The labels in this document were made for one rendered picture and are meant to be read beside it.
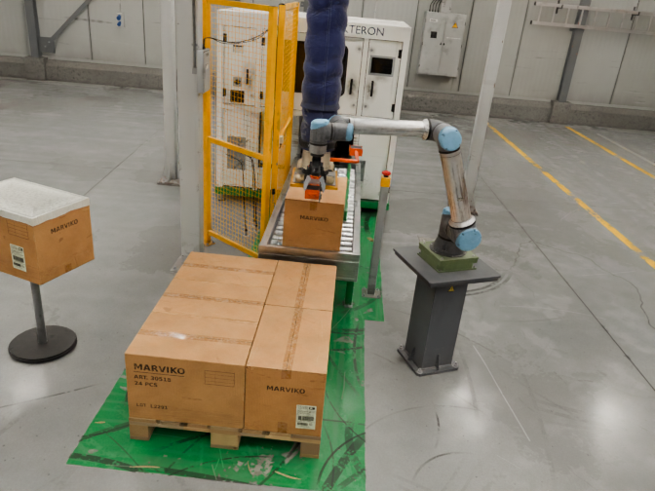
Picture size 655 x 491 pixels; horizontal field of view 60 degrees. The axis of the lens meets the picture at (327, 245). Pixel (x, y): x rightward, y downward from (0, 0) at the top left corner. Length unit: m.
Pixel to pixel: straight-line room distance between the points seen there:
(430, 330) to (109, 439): 1.97
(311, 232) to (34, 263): 1.69
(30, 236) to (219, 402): 1.35
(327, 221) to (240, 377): 1.39
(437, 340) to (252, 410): 1.37
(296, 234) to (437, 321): 1.10
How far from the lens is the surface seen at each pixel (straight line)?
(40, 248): 3.47
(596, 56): 13.70
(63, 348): 4.05
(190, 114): 4.51
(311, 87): 3.40
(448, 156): 3.13
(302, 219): 3.87
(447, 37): 12.44
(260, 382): 2.92
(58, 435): 3.45
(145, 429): 3.27
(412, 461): 3.28
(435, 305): 3.64
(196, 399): 3.06
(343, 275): 3.98
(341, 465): 3.18
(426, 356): 3.84
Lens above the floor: 2.25
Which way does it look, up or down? 24 degrees down
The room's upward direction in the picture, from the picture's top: 5 degrees clockwise
